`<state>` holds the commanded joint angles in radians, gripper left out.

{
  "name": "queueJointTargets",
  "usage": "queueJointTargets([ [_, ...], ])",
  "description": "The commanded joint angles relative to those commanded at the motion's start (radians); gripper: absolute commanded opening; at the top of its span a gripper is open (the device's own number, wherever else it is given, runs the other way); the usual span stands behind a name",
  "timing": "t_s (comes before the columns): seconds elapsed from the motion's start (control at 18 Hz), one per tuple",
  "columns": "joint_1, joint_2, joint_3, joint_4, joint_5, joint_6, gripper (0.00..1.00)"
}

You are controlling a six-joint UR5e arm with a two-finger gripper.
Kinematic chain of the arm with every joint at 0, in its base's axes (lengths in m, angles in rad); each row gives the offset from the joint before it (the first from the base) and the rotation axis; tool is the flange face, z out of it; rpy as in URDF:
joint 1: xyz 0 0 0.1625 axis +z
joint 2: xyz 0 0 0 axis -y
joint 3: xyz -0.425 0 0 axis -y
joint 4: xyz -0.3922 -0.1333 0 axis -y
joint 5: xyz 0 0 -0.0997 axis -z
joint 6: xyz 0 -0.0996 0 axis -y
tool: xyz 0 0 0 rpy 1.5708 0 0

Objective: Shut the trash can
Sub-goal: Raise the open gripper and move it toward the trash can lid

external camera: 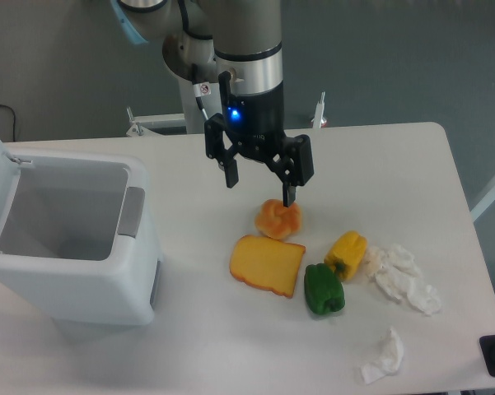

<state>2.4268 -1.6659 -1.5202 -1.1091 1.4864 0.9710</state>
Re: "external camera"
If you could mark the round bread roll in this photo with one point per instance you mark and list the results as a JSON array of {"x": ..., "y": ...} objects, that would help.
[{"x": 277, "y": 221}]

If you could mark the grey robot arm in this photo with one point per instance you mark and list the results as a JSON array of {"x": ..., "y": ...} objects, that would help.
[{"x": 228, "y": 59}]

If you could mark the white stand foot with bolt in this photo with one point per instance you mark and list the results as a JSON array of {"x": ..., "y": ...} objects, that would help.
[{"x": 319, "y": 120}]

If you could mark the yellow bell pepper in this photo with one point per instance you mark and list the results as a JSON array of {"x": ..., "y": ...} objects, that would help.
[{"x": 346, "y": 254}]

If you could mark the green bell pepper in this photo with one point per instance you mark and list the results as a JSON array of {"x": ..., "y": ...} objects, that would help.
[{"x": 323, "y": 290}]

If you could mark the yellow toast slice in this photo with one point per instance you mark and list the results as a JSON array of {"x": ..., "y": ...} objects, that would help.
[{"x": 267, "y": 264}]

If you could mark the large crumpled white tissue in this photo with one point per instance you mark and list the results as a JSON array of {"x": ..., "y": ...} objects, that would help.
[{"x": 399, "y": 277}]

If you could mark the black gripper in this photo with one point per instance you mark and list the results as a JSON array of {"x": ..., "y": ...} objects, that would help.
[{"x": 255, "y": 124}]

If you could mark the white trash can body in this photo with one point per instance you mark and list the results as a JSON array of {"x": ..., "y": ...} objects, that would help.
[{"x": 80, "y": 242}]

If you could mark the small crumpled white tissue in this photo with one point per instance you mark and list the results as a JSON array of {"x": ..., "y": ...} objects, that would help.
[{"x": 388, "y": 360}]

